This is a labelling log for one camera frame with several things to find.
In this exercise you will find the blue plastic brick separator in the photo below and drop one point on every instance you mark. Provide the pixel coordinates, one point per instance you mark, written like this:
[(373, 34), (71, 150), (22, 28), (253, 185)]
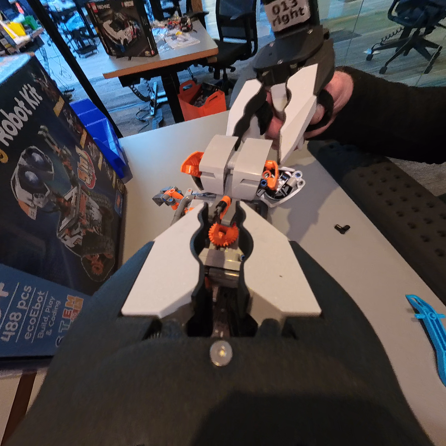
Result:
[(432, 327)]

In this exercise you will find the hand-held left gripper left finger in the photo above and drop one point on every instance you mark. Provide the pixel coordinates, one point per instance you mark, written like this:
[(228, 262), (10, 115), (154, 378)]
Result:
[(164, 279)]

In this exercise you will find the grey orange tracked toy robot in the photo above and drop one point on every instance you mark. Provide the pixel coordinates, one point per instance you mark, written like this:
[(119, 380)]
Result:
[(221, 237)]

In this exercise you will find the person's right hand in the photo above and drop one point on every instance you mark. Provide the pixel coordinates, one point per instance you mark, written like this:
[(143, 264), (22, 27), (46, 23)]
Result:
[(345, 94)]

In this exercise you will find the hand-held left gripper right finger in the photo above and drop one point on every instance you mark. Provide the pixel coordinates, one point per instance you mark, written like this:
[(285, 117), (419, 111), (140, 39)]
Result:
[(282, 279)]

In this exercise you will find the blue plastic bin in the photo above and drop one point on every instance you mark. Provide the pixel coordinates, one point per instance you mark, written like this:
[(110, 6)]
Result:
[(101, 132)]

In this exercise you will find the wooden top desk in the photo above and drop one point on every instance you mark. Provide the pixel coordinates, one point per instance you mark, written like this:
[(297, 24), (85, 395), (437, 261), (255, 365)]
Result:
[(174, 59)]

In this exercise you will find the person's right forearm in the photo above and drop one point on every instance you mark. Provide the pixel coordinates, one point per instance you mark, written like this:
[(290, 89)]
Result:
[(397, 111)]

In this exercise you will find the orange plastic basket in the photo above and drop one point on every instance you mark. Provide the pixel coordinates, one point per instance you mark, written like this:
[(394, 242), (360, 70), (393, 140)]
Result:
[(202, 104)]

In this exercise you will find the black angled connector pin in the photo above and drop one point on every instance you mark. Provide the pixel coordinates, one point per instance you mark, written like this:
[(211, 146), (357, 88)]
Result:
[(342, 228)]

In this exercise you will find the small grey orange claw piece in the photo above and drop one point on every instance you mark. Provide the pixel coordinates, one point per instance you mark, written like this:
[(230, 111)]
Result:
[(171, 196)]

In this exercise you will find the black office chair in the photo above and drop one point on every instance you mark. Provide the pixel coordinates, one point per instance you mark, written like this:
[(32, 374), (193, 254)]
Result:
[(237, 28), (411, 21)]

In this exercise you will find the black car model box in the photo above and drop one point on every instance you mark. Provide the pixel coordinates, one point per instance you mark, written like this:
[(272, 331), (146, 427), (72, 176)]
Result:
[(125, 28)]

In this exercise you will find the black perforated foam mat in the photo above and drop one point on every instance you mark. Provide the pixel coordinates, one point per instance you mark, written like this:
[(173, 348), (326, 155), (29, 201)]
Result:
[(397, 209)]

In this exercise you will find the blue robot kit box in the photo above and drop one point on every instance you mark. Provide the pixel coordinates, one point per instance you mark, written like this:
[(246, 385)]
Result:
[(49, 209)]

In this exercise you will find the black metal beam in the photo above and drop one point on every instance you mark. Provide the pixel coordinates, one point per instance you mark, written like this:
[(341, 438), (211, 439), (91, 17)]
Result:
[(77, 70)]

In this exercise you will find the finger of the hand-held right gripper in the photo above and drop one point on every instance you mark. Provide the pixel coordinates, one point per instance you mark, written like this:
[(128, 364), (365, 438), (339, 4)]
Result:
[(303, 104), (244, 111)]

